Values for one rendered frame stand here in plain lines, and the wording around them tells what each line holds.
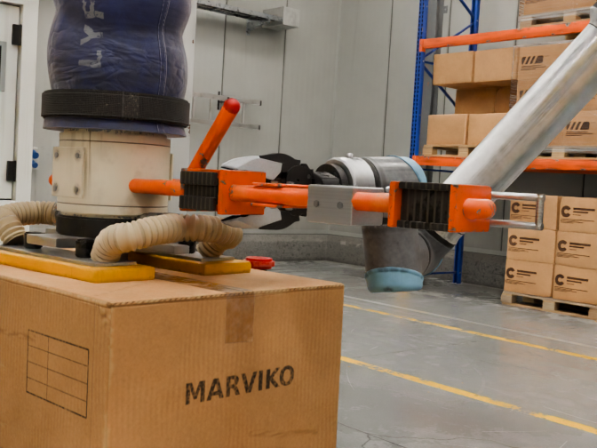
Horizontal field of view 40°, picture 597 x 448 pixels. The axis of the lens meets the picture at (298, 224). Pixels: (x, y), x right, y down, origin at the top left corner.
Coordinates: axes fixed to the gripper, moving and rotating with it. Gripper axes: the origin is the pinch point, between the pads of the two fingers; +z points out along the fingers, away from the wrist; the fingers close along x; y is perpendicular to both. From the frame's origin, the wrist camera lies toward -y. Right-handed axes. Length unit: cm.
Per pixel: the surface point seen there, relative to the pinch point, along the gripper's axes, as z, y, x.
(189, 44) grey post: -163, 277, 48
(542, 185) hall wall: -818, 516, -65
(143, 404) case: 17.9, -7.8, -23.6
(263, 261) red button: -41, 48, -20
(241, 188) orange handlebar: 2.0, -5.1, 1.1
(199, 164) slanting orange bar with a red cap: 1.4, 6.0, 3.8
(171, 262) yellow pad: -0.8, 17.5, -12.0
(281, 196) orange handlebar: 1.1, -12.2, 0.6
